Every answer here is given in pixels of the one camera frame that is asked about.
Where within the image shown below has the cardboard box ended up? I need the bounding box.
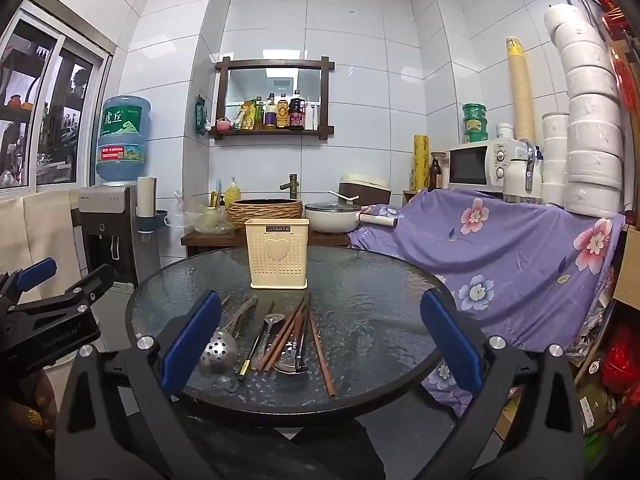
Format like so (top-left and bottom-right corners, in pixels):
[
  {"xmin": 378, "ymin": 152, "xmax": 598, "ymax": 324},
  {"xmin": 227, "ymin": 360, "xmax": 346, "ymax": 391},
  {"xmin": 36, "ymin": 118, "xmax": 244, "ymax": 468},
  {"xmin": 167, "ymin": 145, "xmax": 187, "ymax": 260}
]
[{"xmin": 612, "ymin": 225, "xmax": 640, "ymax": 311}]

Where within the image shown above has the sliding window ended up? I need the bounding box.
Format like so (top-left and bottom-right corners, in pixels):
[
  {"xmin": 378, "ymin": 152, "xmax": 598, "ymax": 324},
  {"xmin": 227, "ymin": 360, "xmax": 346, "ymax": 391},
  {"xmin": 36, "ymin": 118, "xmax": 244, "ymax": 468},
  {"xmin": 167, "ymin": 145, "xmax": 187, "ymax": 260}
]
[{"xmin": 0, "ymin": 0, "xmax": 113, "ymax": 193}]

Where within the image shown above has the wooden framed mirror shelf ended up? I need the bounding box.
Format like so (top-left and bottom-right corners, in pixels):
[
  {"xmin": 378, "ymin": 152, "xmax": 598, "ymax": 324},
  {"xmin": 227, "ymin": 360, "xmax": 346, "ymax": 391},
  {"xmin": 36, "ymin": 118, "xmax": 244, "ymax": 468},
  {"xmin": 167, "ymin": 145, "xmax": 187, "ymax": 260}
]
[{"xmin": 210, "ymin": 56, "xmax": 335, "ymax": 139}]

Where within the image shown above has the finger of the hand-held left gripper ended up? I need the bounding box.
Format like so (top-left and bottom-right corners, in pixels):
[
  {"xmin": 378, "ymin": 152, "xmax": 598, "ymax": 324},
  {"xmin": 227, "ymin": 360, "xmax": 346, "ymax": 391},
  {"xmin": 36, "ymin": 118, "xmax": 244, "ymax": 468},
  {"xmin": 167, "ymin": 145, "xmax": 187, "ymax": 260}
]
[
  {"xmin": 64, "ymin": 264, "xmax": 117, "ymax": 307},
  {"xmin": 14, "ymin": 257, "xmax": 58, "ymax": 292}
]

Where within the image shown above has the small steel spoon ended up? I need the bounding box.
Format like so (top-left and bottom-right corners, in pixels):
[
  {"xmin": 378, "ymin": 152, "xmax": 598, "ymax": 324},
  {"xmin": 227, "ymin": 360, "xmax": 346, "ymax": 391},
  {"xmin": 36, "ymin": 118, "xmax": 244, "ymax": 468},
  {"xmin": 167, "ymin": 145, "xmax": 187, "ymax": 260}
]
[{"xmin": 252, "ymin": 313, "xmax": 286, "ymax": 362}]

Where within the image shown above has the tall stack of paper cups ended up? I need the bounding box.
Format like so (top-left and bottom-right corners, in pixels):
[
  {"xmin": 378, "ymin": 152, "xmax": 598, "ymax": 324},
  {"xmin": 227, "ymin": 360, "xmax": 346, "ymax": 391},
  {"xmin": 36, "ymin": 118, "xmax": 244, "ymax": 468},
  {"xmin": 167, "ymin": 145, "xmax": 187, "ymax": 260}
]
[{"xmin": 506, "ymin": 36, "xmax": 537, "ymax": 143}]

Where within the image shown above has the yellow cling wrap roll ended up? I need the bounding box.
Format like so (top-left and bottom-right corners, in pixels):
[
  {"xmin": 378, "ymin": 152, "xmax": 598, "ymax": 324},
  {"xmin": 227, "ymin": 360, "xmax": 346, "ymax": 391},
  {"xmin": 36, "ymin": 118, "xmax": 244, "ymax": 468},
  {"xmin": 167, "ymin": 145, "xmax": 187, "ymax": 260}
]
[{"xmin": 413, "ymin": 134, "xmax": 431, "ymax": 192}]

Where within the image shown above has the dark wooden side table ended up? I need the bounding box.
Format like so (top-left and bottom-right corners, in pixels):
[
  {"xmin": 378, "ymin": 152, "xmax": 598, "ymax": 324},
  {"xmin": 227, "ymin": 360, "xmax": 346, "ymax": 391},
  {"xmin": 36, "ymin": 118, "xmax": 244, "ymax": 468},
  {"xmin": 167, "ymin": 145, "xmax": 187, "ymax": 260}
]
[{"xmin": 181, "ymin": 230, "xmax": 351, "ymax": 261}]

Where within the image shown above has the red plastic bag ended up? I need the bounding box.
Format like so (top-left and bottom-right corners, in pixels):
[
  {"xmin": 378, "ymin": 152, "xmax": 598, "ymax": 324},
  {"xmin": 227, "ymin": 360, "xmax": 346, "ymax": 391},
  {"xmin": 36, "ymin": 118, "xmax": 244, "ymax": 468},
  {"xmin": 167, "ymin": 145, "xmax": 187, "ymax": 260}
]
[{"xmin": 600, "ymin": 325, "xmax": 640, "ymax": 395}]

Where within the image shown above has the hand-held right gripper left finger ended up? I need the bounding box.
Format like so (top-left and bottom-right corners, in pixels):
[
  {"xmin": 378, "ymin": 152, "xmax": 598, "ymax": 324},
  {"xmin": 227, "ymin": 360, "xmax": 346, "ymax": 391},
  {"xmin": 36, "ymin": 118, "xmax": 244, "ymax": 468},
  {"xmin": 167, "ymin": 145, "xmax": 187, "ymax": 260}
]
[{"xmin": 54, "ymin": 290, "xmax": 222, "ymax": 480}]

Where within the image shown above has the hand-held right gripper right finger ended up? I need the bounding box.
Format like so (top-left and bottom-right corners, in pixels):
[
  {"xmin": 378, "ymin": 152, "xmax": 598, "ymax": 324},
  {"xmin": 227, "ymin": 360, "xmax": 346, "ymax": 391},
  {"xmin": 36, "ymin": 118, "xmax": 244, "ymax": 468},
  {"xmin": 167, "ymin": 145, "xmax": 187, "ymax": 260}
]
[{"xmin": 419, "ymin": 289, "xmax": 587, "ymax": 480}]

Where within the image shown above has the person's left hand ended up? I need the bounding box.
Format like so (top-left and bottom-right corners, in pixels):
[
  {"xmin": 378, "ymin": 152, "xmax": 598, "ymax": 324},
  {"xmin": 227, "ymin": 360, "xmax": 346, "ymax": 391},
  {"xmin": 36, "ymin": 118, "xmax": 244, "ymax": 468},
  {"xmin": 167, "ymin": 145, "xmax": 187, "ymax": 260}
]
[{"xmin": 10, "ymin": 370, "xmax": 62, "ymax": 438}]

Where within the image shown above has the row of condiment bottles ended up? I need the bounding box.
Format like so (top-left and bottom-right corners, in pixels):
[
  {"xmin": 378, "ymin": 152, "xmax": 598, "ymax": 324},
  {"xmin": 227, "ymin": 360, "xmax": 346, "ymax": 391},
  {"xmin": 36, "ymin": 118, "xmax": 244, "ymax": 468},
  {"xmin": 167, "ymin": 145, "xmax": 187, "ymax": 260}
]
[{"xmin": 252, "ymin": 90, "xmax": 321, "ymax": 131}]

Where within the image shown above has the white pan with lid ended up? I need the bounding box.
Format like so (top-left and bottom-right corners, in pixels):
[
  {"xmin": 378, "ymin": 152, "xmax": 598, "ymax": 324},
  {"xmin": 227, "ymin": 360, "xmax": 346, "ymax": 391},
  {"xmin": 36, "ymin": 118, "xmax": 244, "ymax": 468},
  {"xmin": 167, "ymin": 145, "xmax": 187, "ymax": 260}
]
[{"xmin": 304, "ymin": 201, "xmax": 399, "ymax": 234}]

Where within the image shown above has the clear plastic bag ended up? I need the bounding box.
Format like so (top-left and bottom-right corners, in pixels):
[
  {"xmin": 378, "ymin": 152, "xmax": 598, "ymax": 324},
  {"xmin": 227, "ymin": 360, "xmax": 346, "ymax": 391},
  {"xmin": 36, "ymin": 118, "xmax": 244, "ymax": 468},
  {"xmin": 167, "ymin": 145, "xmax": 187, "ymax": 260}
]
[{"xmin": 175, "ymin": 200, "xmax": 236, "ymax": 235}]

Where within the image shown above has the white electric kettle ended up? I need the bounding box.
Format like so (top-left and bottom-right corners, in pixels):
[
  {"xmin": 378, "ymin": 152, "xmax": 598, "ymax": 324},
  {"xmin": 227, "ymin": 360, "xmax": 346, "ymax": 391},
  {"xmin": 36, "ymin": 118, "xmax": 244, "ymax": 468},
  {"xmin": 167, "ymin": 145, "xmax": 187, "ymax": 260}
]
[{"xmin": 502, "ymin": 141, "xmax": 543, "ymax": 205}]

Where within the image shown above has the pair of brown wooden chopsticks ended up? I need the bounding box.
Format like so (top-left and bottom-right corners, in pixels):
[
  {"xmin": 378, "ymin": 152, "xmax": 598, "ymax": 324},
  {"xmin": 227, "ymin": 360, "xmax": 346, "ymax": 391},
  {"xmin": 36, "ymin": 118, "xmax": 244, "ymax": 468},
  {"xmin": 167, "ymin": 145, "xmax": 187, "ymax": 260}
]
[{"xmin": 264, "ymin": 302, "xmax": 308, "ymax": 374}]

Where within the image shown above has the cream plastic utensil holder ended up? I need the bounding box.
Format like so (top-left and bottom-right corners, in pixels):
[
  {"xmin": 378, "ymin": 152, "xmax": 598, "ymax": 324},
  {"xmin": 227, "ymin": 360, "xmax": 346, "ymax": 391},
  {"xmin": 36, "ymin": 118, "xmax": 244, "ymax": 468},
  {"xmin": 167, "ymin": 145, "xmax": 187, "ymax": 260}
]
[{"xmin": 244, "ymin": 218, "xmax": 312, "ymax": 290}]

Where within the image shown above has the white microwave oven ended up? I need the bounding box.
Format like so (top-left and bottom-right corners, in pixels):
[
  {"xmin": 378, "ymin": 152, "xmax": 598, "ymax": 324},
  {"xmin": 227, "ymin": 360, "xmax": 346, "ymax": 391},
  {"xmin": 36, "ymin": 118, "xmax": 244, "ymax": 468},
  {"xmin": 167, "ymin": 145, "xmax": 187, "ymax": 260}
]
[{"xmin": 447, "ymin": 139, "xmax": 531, "ymax": 192}]

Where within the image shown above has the water dispenser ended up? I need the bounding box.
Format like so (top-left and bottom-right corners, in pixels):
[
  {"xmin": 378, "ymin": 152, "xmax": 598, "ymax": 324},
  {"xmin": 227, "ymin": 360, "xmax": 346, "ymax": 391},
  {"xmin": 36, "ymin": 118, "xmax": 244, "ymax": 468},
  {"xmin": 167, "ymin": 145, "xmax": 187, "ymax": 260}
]
[{"xmin": 77, "ymin": 183, "xmax": 161, "ymax": 286}]

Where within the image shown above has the teal wall holder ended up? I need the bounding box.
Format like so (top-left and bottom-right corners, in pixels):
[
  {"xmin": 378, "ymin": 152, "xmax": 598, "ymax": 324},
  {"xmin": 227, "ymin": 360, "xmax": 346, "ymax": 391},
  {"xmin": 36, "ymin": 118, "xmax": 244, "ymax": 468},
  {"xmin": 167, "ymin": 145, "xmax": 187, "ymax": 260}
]
[{"xmin": 137, "ymin": 210, "xmax": 173, "ymax": 236}]

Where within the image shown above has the purple floral cloth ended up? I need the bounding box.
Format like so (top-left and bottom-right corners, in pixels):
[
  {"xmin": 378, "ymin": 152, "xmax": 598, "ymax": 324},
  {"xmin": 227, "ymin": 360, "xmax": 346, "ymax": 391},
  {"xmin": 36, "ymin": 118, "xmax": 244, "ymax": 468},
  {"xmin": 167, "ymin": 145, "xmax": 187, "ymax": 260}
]
[{"xmin": 347, "ymin": 187, "xmax": 626, "ymax": 418}]

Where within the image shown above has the steel slotted ladle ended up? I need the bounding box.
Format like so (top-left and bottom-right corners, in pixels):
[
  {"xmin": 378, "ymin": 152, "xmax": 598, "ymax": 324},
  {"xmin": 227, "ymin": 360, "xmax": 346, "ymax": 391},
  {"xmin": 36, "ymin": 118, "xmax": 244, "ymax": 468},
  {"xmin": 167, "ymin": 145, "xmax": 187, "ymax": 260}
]
[{"xmin": 199, "ymin": 305, "xmax": 251, "ymax": 377}]

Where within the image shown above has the blue water jug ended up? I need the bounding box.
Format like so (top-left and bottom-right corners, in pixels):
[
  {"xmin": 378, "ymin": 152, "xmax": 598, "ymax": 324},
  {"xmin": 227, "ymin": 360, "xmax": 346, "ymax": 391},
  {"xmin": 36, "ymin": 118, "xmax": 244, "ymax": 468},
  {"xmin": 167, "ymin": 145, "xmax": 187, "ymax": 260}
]
[{"xmin": 95, "ymin": 95, "xmax": 152, "ymax": 183}]

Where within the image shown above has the wicker basin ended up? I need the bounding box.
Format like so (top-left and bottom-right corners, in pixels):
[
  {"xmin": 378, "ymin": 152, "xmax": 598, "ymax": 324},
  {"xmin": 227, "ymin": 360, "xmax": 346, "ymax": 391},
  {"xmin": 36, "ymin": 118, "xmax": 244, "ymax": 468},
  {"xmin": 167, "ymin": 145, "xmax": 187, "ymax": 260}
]
[{"xmin": 226, "ymin": 199, "xmax": 305, "ymax": 231}]

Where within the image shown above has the brown cream rice cooker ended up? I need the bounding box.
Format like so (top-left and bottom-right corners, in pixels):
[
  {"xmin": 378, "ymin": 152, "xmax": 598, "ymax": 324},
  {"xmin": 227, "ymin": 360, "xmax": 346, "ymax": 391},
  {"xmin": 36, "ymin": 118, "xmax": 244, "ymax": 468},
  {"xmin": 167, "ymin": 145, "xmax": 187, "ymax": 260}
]
[{"xmin": 338, "ymin": 174, "xmax": 392, "ymax": 207}]

